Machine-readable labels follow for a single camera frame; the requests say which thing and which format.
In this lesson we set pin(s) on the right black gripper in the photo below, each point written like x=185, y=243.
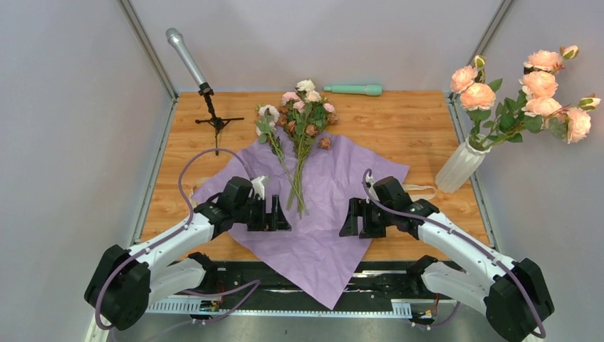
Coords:
x=360, y=207

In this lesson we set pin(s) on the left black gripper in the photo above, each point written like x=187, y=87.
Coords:
x=277, y=221

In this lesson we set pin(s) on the pink and purple wrapping paper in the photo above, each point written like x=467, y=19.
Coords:
x=312, y=254

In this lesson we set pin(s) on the pink flower bouquet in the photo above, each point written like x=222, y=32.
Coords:
x=303, y=115

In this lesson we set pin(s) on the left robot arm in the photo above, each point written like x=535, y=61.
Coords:
x=128, y=280

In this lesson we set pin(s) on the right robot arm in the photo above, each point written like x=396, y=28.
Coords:
x=511, y=294

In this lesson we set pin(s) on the white ribbed vase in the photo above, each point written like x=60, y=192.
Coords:
x=460, y=166

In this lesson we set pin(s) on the peach artificial roses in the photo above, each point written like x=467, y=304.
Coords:
x=533, y=110

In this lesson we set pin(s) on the silver microphone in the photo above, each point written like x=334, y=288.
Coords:
x=176, y=40

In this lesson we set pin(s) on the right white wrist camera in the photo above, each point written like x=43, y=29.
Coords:
x=369, y=182

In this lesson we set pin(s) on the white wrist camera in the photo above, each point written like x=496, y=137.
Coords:
x=259, y=186
x=369, y=182

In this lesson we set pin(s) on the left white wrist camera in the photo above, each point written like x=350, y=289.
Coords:
x=259, y=186

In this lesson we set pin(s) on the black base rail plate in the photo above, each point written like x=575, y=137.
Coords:
x=371, y=285

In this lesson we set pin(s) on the teal cylindrical handle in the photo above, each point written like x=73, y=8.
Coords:
x=369, y=89

